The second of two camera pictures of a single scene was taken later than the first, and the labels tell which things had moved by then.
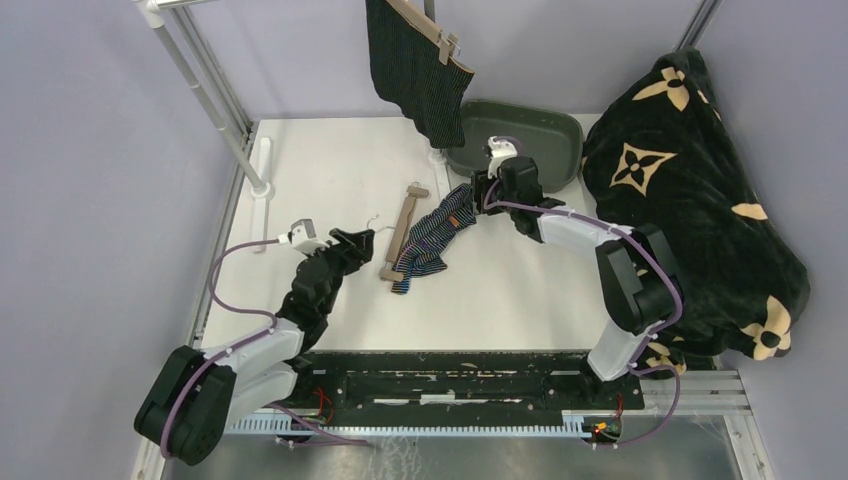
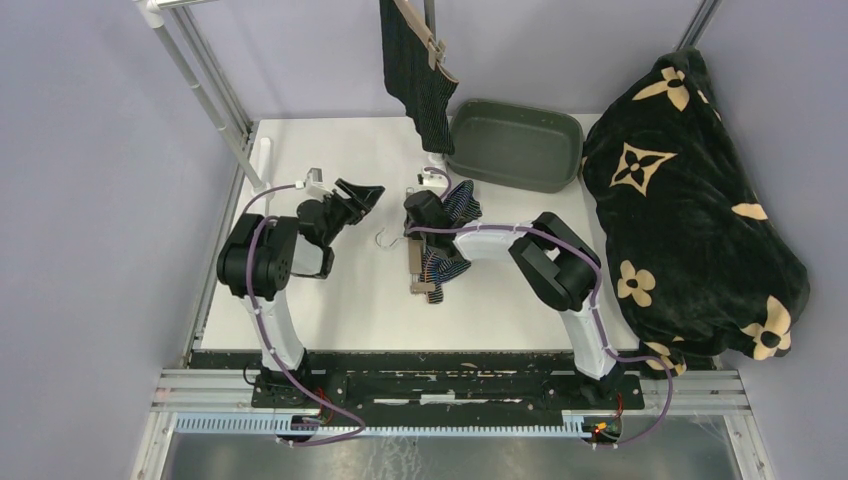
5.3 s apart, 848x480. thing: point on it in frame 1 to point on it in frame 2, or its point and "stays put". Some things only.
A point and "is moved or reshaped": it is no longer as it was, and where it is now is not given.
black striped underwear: x=407 y=70 is moved or reshaped
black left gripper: x=354 y=248 to x=362 y=199
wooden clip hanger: x=418 y=18 is moved or reshaped
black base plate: x=527 y=382 stays put
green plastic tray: x=553 y=141 stays put
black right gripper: x=480 y=181 to x=408 y=222
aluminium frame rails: x=720 y=395 stays put
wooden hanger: x=388 y=271 to x=415 y=254
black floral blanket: x=659 y=151 stays put
